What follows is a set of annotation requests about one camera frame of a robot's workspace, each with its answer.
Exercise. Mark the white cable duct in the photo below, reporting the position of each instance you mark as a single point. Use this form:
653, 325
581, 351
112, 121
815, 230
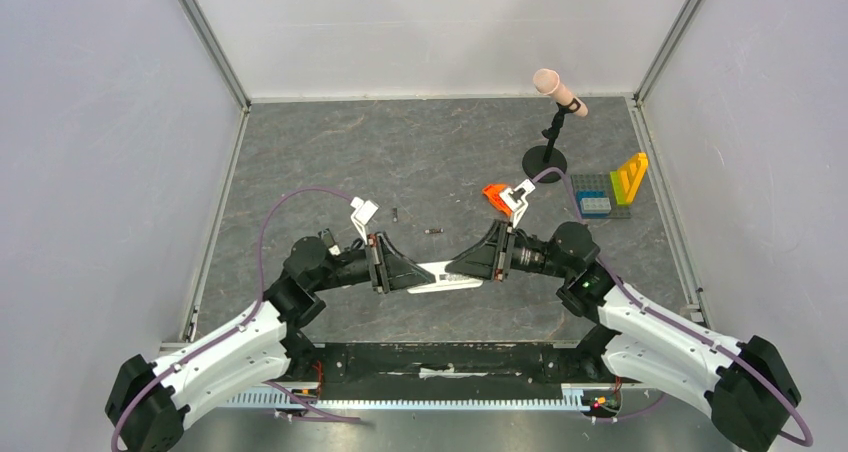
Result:
568, 399

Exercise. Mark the pink microphone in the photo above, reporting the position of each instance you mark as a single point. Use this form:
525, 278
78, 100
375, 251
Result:
548, 82

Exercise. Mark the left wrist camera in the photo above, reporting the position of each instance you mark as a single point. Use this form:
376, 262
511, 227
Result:
363, 212

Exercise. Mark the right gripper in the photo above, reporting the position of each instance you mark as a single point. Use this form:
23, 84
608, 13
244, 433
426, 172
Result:
501, 255

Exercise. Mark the yellow lego piece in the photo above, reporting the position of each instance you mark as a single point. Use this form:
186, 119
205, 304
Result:
631, 175

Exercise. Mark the green lego brick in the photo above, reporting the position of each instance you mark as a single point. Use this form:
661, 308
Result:
616, 189

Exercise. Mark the black microphone stand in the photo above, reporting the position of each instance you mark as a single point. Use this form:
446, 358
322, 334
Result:
546, 163

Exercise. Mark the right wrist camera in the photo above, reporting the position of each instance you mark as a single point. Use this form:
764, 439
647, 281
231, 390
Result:
516, 200

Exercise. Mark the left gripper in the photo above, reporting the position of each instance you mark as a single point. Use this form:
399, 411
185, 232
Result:
399, 272

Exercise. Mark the blue lego brick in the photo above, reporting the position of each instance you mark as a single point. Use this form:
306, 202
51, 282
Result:
593, 204

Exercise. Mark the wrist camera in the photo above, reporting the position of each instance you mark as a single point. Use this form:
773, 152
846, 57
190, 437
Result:
516, 200
363, 212

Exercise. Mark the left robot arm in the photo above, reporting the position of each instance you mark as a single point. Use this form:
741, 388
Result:
152, 403

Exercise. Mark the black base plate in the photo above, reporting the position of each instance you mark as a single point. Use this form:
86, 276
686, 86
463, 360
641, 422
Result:
451, 370

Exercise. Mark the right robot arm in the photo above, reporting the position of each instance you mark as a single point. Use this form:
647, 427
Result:
742, 386

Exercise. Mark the orange plastic basket piece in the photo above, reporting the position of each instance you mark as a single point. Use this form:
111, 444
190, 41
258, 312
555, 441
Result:
492, 193

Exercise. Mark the grey lego baseplate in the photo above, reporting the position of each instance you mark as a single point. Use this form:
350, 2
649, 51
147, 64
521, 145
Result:
600, 182

